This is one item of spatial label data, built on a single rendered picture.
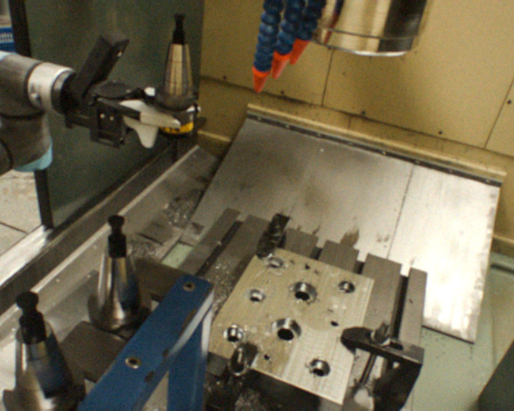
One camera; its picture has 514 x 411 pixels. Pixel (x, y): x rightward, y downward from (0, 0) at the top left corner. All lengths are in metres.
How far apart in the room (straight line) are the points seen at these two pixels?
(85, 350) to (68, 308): 0.75
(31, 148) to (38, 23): 0.32
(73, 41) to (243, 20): 0.70
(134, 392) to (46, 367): 0.08
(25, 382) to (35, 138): 0.54
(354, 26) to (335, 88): 1.19
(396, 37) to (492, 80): 1.13
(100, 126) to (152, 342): 0.40
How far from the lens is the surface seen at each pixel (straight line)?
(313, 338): 0.83
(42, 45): 1.14
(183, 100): 0.70
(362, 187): 1.65
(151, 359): 0.47
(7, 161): 0.87
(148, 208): 1.62
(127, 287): 0.49
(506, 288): 1.82
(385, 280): 1.12
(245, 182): 1.64
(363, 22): 0.52
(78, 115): 0.82
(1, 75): 0.88
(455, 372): 1.41
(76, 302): 1.26
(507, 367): 1.24
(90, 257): 1.44
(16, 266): 1.24
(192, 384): 0.64
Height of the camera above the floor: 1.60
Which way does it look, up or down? 34 degrees down
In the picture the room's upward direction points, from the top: 9 degrees clockwise
